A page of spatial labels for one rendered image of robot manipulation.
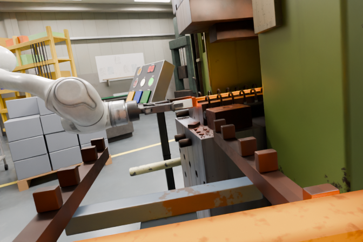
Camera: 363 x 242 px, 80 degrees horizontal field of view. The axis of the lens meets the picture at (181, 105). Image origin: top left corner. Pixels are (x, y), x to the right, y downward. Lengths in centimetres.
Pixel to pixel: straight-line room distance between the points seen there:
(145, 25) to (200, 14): 826
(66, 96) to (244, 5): 64
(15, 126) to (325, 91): 306
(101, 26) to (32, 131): 606
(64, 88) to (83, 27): 803
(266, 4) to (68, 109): 55
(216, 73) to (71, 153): 252
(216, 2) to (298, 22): 34
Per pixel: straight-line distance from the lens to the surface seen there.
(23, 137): 319
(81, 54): 842
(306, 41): 54
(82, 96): 59
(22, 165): 326
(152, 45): 893
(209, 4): 81
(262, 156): 23
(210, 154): 65
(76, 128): 78
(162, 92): 121
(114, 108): 76
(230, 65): 109
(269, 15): 60
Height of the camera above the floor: 110
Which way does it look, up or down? 8 degrees down
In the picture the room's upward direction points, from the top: 8 degrees counter-clockwise
